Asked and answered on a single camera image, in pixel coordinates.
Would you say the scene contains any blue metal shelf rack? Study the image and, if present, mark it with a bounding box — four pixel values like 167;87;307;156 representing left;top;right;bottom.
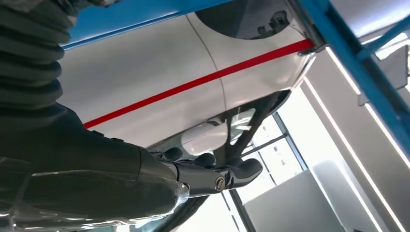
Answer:
60;0;410;161

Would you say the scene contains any white car with red stripe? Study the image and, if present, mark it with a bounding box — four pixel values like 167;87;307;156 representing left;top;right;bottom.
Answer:
58;0;318;162

